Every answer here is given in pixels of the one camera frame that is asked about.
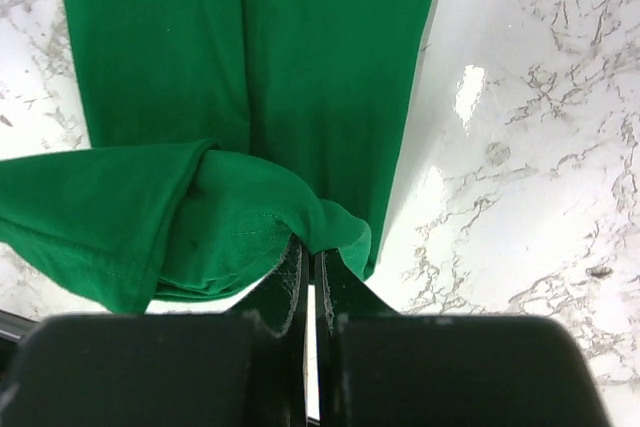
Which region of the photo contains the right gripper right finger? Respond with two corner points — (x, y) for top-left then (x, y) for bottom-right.
(313, 251), (609, 426)

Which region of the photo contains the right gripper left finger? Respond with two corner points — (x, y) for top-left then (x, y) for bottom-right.
(1, 238), (305, 426)

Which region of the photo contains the green t shirt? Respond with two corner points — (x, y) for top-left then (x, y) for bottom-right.
(1, 0), (433, 314)

